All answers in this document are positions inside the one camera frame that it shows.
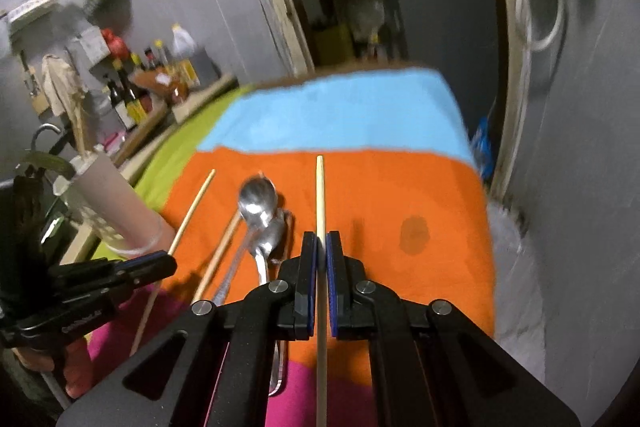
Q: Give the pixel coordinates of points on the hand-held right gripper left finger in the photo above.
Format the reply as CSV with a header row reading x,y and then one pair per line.
x,y
312,292

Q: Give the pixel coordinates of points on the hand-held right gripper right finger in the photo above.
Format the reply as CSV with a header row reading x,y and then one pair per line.
x,y
332,292

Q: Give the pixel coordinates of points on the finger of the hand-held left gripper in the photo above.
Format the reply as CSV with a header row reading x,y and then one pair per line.
x,y
107,291
145,263

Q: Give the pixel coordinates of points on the steel spoon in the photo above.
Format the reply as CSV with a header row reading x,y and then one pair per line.
x,y
270,239
257,202

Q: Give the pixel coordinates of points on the white plastic utensil basket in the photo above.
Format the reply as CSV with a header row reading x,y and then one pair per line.
x,y
115,202

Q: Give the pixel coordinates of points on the person's left hand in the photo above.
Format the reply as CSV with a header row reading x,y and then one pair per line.
x,y
75,367

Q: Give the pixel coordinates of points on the multicoloured patchwork cloth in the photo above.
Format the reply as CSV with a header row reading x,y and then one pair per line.
x,y
400,187

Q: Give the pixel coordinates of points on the wooden cutting board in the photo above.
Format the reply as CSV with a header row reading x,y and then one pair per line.
x,y
145,132

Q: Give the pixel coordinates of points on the dark bottle with white label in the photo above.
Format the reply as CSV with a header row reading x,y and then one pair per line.
x,y
119,107

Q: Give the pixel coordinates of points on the dark bottle with yellow label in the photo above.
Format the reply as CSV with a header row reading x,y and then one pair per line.
x,y
134,104

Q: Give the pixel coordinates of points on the curved steel faucet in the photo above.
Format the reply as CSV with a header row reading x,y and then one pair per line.
x,y
42,132

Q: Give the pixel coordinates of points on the hanging beige towel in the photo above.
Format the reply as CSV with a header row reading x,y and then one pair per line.
x,y
62,84

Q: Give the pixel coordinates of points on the small dark sauce bottle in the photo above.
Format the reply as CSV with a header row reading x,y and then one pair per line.
x,y
150,59

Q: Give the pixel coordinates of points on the blue plastic bag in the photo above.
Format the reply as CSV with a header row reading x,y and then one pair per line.
x,y
482,147

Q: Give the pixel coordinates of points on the yellow-capped sauce bottle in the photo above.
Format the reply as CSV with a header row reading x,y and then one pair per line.
x,y
161,54

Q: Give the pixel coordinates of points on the hanging wooden board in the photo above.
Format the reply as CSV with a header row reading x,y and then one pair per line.
x,y
35,84

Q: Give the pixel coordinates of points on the large oil jug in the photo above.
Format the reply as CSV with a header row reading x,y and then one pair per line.
x,y
185,54

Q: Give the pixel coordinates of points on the red plastic bag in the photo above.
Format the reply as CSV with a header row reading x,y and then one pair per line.
x,y
115,44

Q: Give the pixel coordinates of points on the grey cabinet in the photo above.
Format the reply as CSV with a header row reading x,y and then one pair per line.
x,y
450,22

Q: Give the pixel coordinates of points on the white wall box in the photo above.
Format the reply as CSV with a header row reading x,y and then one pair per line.
x,y
92,44

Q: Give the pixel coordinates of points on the white slotted wall rack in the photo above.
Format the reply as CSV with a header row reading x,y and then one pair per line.
x,y
35,4

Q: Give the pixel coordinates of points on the wooden door frame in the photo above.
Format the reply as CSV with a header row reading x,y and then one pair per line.
x,y
280,7

